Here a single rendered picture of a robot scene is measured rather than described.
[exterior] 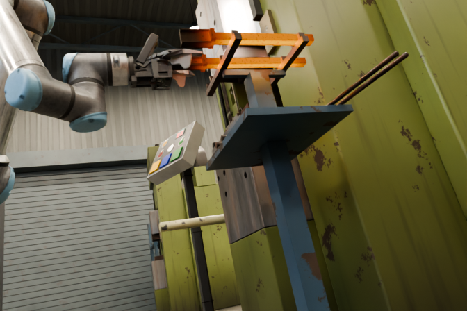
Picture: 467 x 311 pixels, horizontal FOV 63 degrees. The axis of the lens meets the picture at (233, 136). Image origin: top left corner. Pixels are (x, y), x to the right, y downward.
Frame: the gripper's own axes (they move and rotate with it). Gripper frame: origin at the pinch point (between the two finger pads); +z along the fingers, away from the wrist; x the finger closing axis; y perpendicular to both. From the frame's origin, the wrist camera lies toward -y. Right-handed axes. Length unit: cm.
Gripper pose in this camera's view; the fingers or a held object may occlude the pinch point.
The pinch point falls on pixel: (196, 62)
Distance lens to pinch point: 117.8
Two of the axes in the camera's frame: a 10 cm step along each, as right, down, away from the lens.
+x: 2.7, -4.0, -8.7
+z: 9.4, -0.7, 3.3
